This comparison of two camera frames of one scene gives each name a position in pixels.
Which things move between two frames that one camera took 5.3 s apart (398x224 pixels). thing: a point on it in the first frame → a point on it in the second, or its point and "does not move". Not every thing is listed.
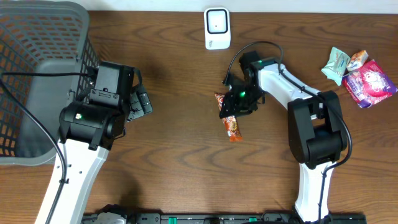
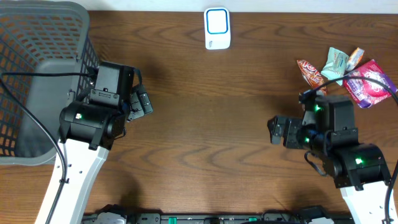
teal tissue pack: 334,68 does not move
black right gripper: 233,107 → 292,124
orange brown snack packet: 229,122 → 312,76
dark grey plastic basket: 40,36 does not move
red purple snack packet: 368,84 does not move
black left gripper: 140,101 does not move
